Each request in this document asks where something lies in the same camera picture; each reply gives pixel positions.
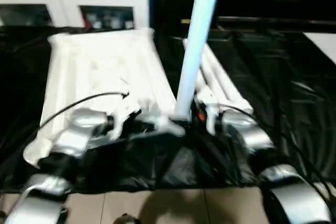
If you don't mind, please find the black work mat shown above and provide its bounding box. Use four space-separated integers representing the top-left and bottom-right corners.
0 24 336 193

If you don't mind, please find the black flat screen panel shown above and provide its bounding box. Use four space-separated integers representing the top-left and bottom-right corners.
217 16 336 28

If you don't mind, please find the white flat board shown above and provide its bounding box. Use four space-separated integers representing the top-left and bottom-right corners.
303 32 336 65

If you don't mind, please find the white glass-door cabinet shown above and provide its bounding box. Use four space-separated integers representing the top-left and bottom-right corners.
0 0 151 29

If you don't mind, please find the grey left robot leg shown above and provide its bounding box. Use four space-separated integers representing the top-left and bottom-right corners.
112 213 140 224

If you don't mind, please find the white plastic table leg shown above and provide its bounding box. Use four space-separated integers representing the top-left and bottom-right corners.
201 51 238 113
182 38 217 106
205 42 254 114
175 0 225 123

